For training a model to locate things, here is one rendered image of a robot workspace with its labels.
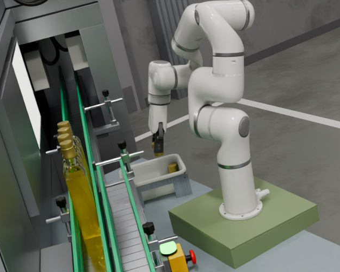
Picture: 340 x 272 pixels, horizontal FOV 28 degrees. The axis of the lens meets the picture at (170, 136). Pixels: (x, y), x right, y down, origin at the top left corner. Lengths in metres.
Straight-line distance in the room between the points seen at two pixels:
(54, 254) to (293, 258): 0.64
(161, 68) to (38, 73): 1.06
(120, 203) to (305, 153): 2.36
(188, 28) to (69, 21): 1.04
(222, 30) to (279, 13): 4.72
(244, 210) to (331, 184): 1.93
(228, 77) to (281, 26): 4.74
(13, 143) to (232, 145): 0.58
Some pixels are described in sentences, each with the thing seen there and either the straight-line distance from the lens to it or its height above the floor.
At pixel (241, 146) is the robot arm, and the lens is 1.85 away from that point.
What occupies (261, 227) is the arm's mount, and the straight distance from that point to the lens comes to 1.89.
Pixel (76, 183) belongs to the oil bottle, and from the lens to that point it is 1.83.
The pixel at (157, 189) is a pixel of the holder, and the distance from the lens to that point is 2.27.
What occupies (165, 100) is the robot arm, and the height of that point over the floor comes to 1.08.
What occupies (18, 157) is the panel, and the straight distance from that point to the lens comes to 1.83.
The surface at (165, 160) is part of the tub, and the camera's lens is 2.40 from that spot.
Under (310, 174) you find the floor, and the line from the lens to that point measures 3.99.
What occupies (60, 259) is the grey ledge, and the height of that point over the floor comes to 0.88.
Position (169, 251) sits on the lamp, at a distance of 1.82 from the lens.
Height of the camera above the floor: 1.74
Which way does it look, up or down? 20 degrees down
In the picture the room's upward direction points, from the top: 14 degrees counter-clockwise
